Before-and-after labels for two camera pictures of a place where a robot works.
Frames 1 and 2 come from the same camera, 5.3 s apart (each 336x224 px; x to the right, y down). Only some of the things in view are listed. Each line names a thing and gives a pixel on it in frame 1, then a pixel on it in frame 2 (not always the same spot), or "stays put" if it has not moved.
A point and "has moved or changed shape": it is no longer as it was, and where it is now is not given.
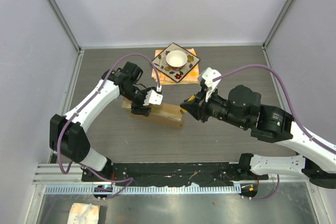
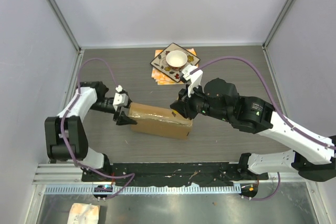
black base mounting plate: [169, 173] stays put
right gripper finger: [192, 106] → [180, 107]
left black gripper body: [135, 95] → [103, 105]
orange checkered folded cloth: [191, 77] stays put
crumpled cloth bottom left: [84, 213] stays put
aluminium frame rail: [52, 174] stays put
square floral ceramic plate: [177, 75] stays put
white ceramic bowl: [176, 60] stays put
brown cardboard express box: [168, 115] has moved or changed shape
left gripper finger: [139, 108] → [124, 120]
